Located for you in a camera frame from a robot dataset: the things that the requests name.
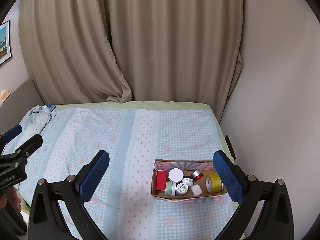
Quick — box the white pill bottle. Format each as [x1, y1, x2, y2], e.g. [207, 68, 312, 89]
[176, 182, 189, 196]

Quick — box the red jar with silver lid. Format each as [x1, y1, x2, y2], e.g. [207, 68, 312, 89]
[191, 170, 204, 181]

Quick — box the grey sofa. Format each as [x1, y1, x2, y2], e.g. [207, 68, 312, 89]
[0, 78, 44, 134]

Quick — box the framed picture on wall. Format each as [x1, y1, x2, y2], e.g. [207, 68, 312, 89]
[0, 21, 12, 65]

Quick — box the black and white small jar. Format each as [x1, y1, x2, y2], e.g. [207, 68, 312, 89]
[181, 176, 194, 188]

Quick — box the yellow tape roll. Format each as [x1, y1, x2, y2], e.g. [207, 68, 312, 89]
[206, 173, 223, 194]

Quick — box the red rectangular carton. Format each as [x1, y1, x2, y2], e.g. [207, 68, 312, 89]
[156, 170, 167, 191]

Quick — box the white earbuds case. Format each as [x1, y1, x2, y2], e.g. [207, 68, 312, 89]
[191, 184, 202, 196]

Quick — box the cardboard box with pink lining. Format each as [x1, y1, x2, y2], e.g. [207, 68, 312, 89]
[151, 159, 227, 203]

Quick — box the beige curtain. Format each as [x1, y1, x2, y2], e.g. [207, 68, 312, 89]
[18, 0, 244, 118]

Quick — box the blue checkered floral bedsheet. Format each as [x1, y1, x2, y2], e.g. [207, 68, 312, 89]
[0, 107, 235, 240]

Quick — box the mint green cream jar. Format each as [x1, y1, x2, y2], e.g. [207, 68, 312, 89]
[165, 182, 176, 196]

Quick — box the large white lid jar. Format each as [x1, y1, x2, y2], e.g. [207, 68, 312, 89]
[168, 168, 184, 183]

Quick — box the crumpled light blue cloth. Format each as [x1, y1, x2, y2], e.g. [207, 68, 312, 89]
[20, 105, 56, 135]

